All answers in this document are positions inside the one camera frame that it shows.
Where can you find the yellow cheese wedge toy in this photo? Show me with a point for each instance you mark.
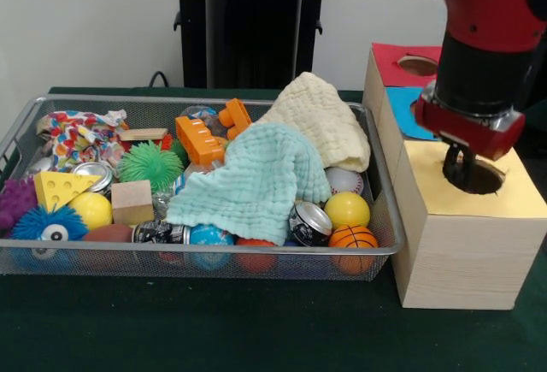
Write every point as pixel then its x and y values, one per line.
pixel 60 186

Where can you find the dark green table cloth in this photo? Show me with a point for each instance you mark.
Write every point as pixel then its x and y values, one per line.
pixel 213 329

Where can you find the white baseball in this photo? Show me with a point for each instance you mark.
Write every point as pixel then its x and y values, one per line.
pixel 346 181

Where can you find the blue globe ball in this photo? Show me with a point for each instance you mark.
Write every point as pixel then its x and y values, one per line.
pixel 209 235

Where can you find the wooden box with three holes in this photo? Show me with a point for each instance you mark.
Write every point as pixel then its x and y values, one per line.
pixel 461 261

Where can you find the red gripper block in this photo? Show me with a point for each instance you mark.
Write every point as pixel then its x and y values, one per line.
pixel 470 132

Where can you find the yellow ball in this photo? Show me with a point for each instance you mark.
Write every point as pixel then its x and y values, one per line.
pixel 347 209

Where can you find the shallow clear mesh bin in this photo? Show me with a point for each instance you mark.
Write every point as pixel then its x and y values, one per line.
pixel 128 261

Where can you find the mint green waffle cloth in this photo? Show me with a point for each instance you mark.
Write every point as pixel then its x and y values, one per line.
pixel 248 184

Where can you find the green spiky ball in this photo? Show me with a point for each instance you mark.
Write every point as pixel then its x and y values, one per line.
pixel 149 167

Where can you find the cream white waffle cloth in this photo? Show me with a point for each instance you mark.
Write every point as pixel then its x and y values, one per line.
pixel 316 115

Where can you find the colourful patterned cloth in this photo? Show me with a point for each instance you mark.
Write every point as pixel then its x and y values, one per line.
pixel 85 132

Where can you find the small orange basketball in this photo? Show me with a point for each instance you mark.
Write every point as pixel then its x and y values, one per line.
pixel 354 237

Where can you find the blue spiky ball with eye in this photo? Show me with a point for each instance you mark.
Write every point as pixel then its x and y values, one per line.
pixel 32 224

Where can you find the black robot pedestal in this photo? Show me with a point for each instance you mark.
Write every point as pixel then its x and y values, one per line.
pixel 239 25

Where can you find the purple spiky toy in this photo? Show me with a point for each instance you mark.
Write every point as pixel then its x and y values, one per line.
pixel 15 198

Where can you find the plain wooden block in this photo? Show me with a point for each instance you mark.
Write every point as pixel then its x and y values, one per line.
pixel 132 203

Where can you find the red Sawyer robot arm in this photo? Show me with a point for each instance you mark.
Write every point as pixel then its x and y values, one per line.
pixel 483 4

